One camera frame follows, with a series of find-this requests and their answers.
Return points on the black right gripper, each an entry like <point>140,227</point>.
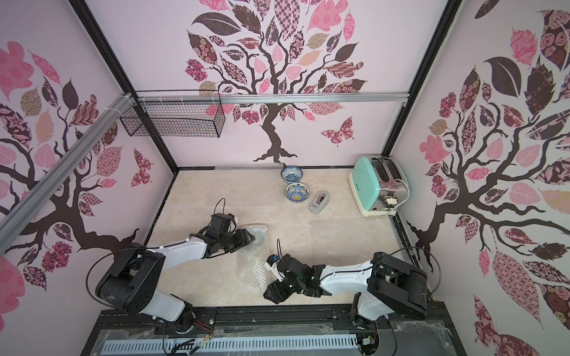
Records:
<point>281,283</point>

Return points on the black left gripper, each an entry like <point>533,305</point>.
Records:
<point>244,239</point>

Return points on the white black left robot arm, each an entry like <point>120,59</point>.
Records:
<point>130,284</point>

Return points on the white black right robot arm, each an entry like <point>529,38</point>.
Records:
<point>382,286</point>

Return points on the blue yellow patterned bowl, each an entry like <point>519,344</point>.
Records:
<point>297,192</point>

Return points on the blue white patterned bowl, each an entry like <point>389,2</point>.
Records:
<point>291,174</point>

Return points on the grey tape dispenser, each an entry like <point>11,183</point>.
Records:
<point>321,200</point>

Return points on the mint green toaster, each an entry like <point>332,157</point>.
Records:
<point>378,185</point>

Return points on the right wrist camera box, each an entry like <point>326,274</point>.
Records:
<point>271,265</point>

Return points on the black wire wall basket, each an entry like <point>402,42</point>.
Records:
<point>175,113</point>

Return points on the aluminium frame bar back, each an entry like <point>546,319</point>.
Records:
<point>316,97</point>

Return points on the aluminium frame bar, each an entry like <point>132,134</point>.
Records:
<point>19,217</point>
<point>316,97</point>

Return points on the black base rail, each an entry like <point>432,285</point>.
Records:
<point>391,335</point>

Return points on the white slotted cable duct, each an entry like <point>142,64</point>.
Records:
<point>231,345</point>

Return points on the aluminium frame bar left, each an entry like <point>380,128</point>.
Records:
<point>19,217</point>

